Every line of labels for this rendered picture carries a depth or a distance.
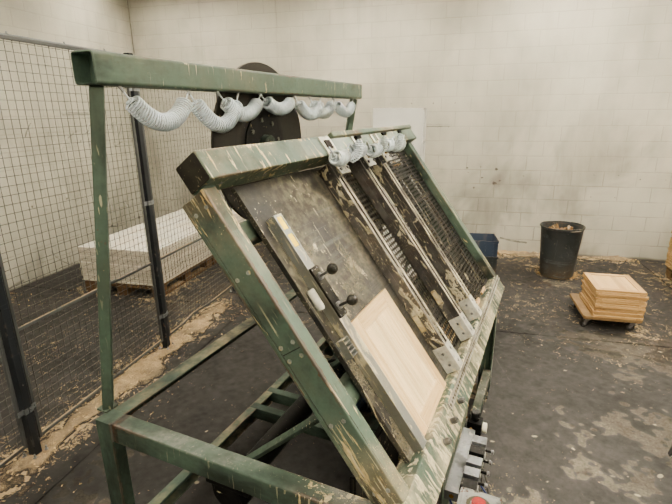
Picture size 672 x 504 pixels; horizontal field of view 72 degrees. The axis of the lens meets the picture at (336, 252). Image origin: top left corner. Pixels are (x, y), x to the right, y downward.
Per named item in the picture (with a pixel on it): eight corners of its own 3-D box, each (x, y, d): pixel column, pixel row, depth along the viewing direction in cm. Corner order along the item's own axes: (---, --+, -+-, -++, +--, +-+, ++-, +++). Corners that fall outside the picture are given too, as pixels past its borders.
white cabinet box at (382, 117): (416, 277, 583) (423, 107, 524) (371, 274, 597) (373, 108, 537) (420, 263, 640) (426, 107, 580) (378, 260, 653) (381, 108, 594)
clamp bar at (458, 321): (460, 343, 234) (503, 324, 222) (333, 146, 234) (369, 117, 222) (463, 335, 242) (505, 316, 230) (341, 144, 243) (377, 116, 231)
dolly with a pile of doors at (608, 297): (642, 334, 430) (650, 293, 418) (580, 328, 442) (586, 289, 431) (620, 308, 487) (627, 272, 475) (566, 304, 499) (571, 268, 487)
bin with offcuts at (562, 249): (583, 283, 559) (591, 230, 540) (537, 279, 571) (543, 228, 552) (573, 269, 607) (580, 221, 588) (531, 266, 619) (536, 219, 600)
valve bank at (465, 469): (479, 548, 159) (485, 492, 152) (438, 533, 164) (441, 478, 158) (496, 454, 202) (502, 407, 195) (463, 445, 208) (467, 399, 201)
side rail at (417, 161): (480, 283, 325) (494, 276, 319) (395, 152, 325) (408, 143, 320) (481, 280, 332) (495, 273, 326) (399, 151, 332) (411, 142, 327)
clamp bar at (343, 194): (446, 376, 205) (494, 357, 193) (301, 151, 205) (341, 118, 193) (450, 365, 213) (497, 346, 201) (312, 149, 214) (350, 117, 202)
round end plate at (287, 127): (228, 239, 214) (213, 53, 191) (218, 238, 216) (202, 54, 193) (309, 207, 283) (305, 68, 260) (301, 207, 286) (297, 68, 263)
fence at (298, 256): (414, 453, 160) (423, 450, 158) (265, 221, 160) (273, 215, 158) (417, 443, 164) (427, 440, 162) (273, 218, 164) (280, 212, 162)
